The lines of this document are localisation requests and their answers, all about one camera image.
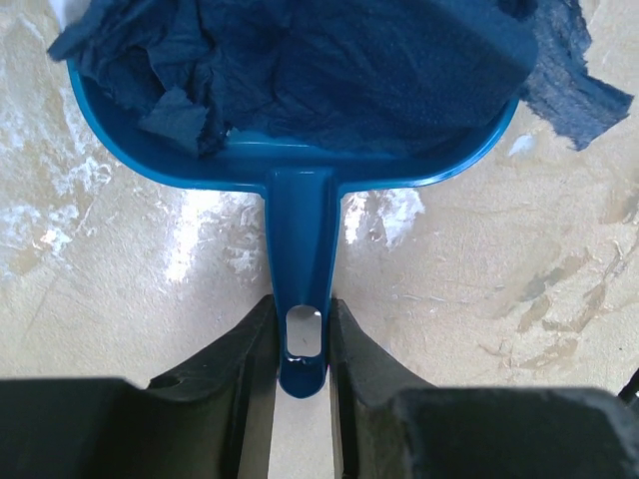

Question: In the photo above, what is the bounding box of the blue plastic dustpan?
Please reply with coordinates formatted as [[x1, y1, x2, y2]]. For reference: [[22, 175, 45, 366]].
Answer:
[[67, 62, 518, 398]]

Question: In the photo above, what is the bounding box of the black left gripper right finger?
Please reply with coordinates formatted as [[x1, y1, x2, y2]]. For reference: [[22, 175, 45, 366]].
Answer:
[[329, 299, 638, 478]]

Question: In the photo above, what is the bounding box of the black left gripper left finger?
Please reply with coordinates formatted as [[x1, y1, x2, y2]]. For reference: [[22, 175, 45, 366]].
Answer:
[[1, 295, 278, 478]]

